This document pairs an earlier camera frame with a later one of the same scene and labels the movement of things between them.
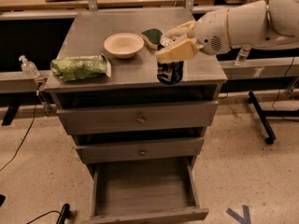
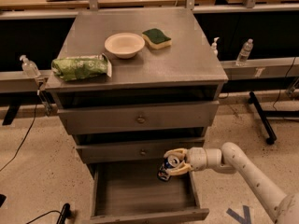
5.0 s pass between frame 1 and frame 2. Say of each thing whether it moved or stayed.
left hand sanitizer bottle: stayed
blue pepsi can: moved
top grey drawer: stayed
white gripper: moved
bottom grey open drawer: stayed
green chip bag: stayed
